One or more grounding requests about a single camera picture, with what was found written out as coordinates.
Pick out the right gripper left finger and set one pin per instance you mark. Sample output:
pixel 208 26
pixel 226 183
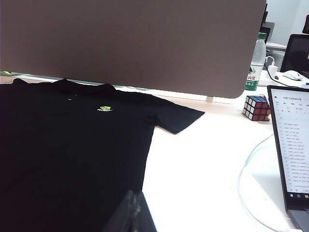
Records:
pixel 124 215

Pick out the white plug charger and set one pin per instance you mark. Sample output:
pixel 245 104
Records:
pixel 272 70

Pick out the black office chair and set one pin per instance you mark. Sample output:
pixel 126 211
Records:
pixel 297 53

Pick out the black polo shirt green logo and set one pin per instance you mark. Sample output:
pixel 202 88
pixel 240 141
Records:
pixel 72 145

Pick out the white computer mouse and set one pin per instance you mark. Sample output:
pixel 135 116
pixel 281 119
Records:
pixel 292 75

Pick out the clear water bottle green label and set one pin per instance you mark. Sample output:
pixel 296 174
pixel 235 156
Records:
pixel 258 53

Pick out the Rubik's cube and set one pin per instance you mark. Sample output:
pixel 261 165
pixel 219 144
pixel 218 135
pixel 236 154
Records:
pixel 257 108

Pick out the open grey laptop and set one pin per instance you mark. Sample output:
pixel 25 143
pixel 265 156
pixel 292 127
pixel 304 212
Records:
pixel 294 135

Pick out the green flat object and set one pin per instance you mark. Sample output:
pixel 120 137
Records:
pixel 5 72

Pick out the brown desk partition panel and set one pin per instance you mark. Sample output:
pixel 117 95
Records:
pixel 120 43

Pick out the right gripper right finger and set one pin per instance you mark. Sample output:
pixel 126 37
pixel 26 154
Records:
pixel 142 215

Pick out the grey computer monitor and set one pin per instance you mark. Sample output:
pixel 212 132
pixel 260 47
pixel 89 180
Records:
pixel 266 31

